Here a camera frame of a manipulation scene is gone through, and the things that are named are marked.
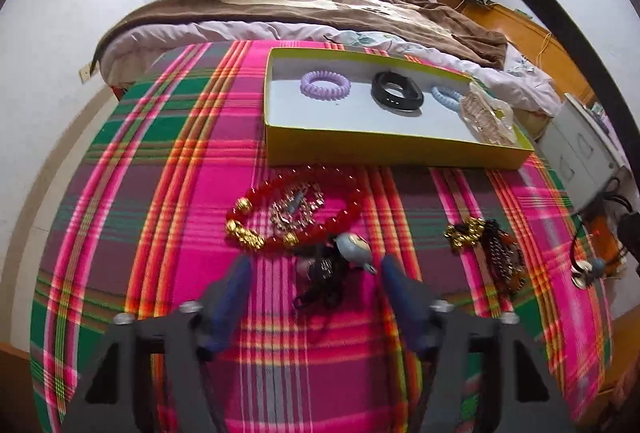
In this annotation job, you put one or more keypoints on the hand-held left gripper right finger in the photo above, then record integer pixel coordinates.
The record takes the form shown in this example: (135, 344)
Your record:
(405, 308)

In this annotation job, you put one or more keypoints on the wooden headboard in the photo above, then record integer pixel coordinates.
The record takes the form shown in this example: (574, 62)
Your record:
(525, 30)

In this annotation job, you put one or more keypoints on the black wristband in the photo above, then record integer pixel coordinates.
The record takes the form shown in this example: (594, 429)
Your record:
(385, 100)

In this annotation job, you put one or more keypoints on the white drawer cabinet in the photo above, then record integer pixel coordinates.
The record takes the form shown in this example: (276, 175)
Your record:
(575, 148)

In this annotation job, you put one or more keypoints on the bed with brown blanket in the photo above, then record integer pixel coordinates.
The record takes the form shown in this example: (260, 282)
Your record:
(165, 38)

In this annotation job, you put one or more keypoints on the plaid pink green cloth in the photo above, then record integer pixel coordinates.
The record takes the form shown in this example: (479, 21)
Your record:
(150, 213)

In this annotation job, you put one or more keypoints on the yellow cardboard box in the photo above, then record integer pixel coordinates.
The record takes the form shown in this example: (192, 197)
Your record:
(380, 148)

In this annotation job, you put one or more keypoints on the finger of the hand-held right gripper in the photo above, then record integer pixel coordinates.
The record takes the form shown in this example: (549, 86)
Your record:
(631, 228)

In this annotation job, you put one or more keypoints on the clear pink hair claw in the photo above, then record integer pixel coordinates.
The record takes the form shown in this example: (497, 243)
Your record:
(485, 123)

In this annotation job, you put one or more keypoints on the wall socket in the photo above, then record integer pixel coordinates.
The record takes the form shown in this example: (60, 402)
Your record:
(88, 73)

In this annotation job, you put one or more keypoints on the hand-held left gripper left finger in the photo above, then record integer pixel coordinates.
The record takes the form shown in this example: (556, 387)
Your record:
(227, 308)

